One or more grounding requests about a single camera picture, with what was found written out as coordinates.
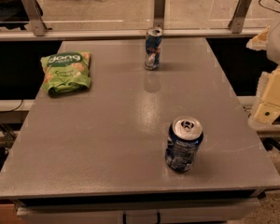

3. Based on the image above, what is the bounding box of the green snack bag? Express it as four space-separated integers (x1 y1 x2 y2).
41 51 91 97

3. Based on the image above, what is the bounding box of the blue pepsi can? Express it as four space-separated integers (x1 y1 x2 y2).
165 116 203 173

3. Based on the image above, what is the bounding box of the white horizontal rail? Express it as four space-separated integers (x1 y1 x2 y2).
0 28 262 41

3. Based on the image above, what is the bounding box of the white cabinet under table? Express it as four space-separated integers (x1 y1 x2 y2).
17 198 259 224

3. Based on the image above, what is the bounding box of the slim blue energy drink can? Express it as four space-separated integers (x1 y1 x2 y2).
145 27 163 70

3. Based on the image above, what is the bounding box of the left metal rail bracket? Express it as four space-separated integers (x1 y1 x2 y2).
21 0 47 36

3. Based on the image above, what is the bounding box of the right metal rail bracket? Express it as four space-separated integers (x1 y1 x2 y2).
228 0 252 34

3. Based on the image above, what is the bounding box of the metal rail bracket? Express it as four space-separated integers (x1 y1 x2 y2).
153 0 166 28
21 0 47 36
228 0 252 34

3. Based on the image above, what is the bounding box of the middle metal rail bracket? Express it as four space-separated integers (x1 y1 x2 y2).
153 0 166 28

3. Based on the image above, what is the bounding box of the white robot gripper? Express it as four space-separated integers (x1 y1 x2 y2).
246 14 280 124

